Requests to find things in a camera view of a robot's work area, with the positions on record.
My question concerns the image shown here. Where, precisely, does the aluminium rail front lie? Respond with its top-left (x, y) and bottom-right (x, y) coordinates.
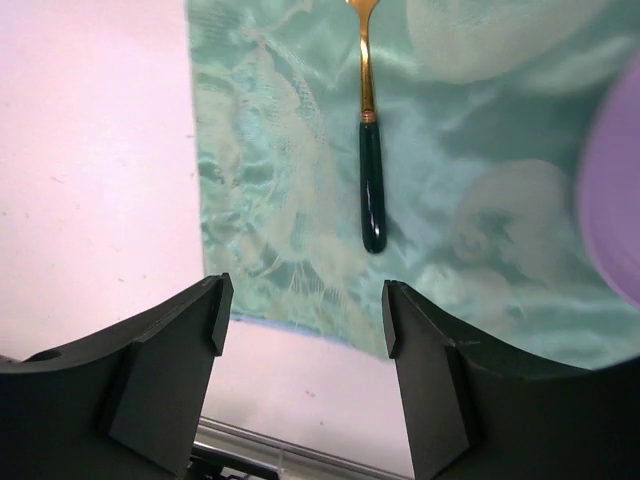
top-left (193, 418), bottom-right (404, 479)

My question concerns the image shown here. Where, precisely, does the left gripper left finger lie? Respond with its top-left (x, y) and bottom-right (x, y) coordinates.
top-left (1, 274), bottom-right (233, 479)

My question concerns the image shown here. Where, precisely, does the gold fork green handle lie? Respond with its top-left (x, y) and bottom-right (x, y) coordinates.
top-left (347, 0), bottom-right (387, 254)

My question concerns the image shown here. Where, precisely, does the green patterned cloth placemat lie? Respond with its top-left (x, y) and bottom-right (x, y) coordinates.
top-left (187, 1), bottom-right (639, 368)

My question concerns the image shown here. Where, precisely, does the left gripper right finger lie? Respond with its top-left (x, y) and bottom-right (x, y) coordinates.
top-left (382, 281), bottom-right (639, 479)

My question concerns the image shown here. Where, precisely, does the purple plastic plate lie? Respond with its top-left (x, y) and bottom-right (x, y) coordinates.
top-left (576, 57), bottom-right (639, 307)

